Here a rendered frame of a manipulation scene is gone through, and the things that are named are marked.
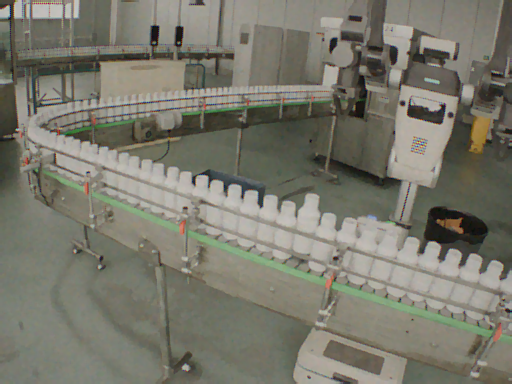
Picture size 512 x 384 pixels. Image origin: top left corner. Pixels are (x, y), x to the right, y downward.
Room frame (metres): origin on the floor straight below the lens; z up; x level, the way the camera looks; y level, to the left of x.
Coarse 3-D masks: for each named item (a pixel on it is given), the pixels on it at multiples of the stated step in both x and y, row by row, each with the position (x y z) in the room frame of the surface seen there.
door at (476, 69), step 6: (474, 60) 11.10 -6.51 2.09; (474, 66) 11.10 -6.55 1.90; (480, 66) 11.01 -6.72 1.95; (474, 72) 11.08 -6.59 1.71; (480, 72) 11.00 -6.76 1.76; (474, 78) 11.07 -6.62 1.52; (474, 84) 11.05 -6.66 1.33; (462, 108) 11.15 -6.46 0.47; (468, 108) 11.06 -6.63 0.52; (462, 114) 11.12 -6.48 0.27; (468, 114) 11.05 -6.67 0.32; (462, 120) 11.11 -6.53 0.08; (468, 120) 11.02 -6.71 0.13
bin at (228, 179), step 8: (192, 176) 1.59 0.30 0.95; (208, 176) 1.70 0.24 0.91; (216, 176) 1.69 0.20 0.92; (224, 176) 1.67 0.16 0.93; (232, 176) 1.65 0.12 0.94; (224, 184) 1.67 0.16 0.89; (232, 184) 1.65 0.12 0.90; (240, 184) 1.64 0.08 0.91; (248, 184) 1.62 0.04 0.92; (256, 184) 1.60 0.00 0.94; (264, 184) 1.58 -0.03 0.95; (264, 192) 1.58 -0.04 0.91
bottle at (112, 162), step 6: (114, 150) 1.24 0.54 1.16; (108, 156) 1.20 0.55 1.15; (114, 156) 1.21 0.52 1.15; (108, 162) 1.20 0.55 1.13; (114, 162) 1.20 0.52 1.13; (114, 168) 1.19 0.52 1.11; (108, 174) 1.19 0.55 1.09; (114, 174) 1.20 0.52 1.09; (108, 180) 1.19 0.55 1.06; (114, 180) 1.19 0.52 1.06; (114, 186) 1.19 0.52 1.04; (108, 192) 1.19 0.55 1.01; (114, 192) 1.19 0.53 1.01
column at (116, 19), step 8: (112, 0) 10.85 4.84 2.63; (112, 8) 10.86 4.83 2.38; (120, 8) 10.89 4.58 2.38; (112, 16) 10.87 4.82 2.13; (120, 16) 10.90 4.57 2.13; (112, 24) 10.89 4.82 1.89; (120, 24) 10.92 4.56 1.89; (112, 32) 10.90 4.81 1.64; (120, 32) 10.93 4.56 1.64; (112, 40) 10.91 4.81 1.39; (120, 40) 10.93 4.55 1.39
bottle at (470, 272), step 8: (472, 256) 0.72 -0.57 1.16; (472, 264) 0.69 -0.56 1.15; (480, 264) 0.69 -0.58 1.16; (464, 272) 0.70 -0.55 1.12; (472, 272) 0.69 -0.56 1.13; (464, 280) 0.69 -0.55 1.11; (472, 280) 0.68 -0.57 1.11; (456, 288) 0.70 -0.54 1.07; (464, 288) 0.68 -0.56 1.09; (472, 288) 0.68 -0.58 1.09; (456, 296) 0.69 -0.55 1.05; (464, 296) 0.68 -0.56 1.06; (456, 312) 0.68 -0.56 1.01
